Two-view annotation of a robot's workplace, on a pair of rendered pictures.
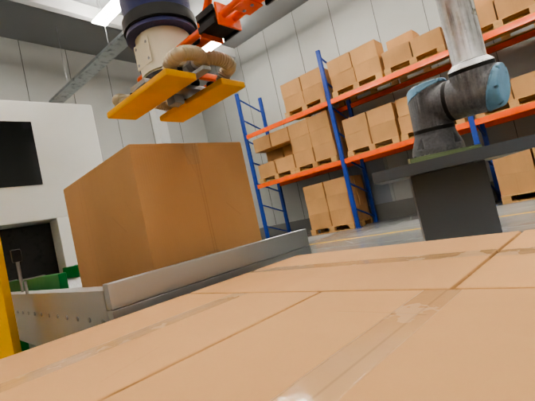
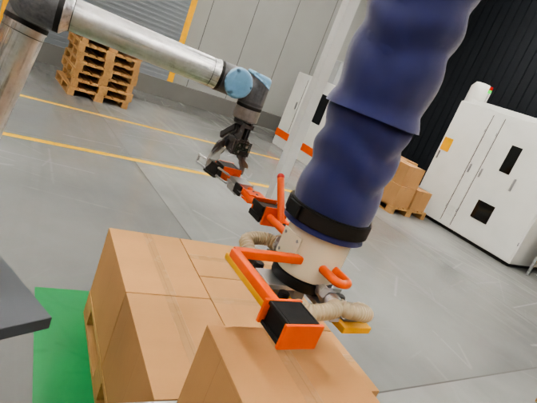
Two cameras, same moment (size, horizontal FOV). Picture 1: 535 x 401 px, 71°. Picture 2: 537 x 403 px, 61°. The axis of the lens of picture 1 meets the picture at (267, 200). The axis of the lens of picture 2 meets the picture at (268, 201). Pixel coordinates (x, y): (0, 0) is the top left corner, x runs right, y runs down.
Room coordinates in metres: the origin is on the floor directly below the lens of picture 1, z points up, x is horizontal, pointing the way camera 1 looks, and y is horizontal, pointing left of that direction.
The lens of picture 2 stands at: (2.31, 0.32, 1.63)
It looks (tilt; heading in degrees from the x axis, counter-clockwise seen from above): 16 degrees down; 193
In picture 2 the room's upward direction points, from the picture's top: 22 degrees clockwise
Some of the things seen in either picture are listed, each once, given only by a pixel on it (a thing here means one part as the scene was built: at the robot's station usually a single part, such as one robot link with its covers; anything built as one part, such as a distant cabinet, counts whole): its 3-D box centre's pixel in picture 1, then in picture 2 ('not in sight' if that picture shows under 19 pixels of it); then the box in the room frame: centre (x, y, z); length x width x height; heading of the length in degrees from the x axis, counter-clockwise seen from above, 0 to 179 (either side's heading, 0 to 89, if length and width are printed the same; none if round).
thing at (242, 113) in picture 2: not in sight; (247, 114); (0.79, -0.22, 1.44); 0.10 x 0.09 x 0.05; 138
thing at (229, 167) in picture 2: not in sight; (227, 170); (0.76, -0.23, 1.21); 0.08 x 0.07 x 0.05; 48
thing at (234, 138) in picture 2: not in sight; (239, 137); (0.80, -0.22, 1.36); 0.09 x 0.08 x 0.12; 48
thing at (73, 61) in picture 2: not in sight; (101, 57); (-4.70, -5.08, 0.65); 1.29 x 1.10 x 1.30; 51
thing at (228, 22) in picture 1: (218, 23); (268, 212); (1.00, 0.03, 1.22); 0.10 x 0.08 x 0.06; 138
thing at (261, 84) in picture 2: not in sight; (254, 90); (0.80, -0.23, 1.52); 0.10 x 0.09 x 0.12; 130
